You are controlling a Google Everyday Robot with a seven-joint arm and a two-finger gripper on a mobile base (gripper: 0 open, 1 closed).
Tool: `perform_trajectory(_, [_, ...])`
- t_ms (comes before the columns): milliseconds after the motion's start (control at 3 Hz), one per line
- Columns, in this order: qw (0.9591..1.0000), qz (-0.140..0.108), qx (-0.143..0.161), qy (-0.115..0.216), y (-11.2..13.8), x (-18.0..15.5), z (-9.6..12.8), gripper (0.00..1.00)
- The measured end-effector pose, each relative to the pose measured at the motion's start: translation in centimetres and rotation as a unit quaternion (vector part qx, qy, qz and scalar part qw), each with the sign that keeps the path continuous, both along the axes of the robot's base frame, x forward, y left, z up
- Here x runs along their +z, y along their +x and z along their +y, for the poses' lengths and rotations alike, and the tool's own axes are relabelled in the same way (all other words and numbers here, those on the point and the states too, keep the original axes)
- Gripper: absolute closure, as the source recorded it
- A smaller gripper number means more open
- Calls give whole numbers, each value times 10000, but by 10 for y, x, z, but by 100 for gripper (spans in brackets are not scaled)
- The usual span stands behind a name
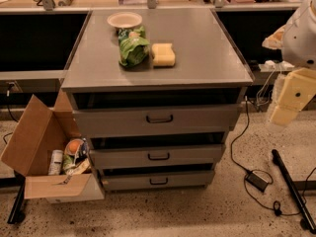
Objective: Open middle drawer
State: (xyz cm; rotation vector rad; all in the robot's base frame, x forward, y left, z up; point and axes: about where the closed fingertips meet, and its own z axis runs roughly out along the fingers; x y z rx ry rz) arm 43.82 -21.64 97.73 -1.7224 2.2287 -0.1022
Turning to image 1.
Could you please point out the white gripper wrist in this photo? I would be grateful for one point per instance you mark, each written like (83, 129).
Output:
(300, 40)

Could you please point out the grey drawer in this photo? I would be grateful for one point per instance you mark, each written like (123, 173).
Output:
(156, 156)
(158, 181)
(156, 121)

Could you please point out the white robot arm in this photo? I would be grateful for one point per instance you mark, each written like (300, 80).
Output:
(297, 42)

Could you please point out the grey drawer cabinet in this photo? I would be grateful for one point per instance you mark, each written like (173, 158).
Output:
(209, 70)

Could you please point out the grey bottom drawer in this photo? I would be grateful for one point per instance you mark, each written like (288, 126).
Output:
(158, 181)

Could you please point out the grey top drawer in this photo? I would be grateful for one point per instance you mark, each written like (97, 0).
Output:
(156, 121)

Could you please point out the white power strip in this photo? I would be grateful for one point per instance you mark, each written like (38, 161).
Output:
(270, 65)

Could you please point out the black power adapter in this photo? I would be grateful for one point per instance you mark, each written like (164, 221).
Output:
(257, 181)

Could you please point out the black table leg right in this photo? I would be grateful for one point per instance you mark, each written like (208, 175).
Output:
(307, 221)

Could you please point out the black table leg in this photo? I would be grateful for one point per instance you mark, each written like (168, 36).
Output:
(307, 221)
(17, 215)

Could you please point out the yellow sponge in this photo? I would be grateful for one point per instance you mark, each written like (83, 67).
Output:
(163, 54)

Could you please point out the green chip bag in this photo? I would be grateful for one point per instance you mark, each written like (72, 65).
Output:
(133, 46)

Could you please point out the white paper bowl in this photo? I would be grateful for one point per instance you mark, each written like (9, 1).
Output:
(124, 20)

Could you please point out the orange snack bag in box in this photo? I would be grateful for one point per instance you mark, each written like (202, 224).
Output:
(75, 160)

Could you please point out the white can in box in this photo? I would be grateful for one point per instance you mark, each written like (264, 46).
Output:
(55, 162)

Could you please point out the brown cardboard box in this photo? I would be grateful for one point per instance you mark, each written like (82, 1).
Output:
(40, 131)

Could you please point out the black table leg left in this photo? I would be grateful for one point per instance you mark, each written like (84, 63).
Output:
(17, 215)

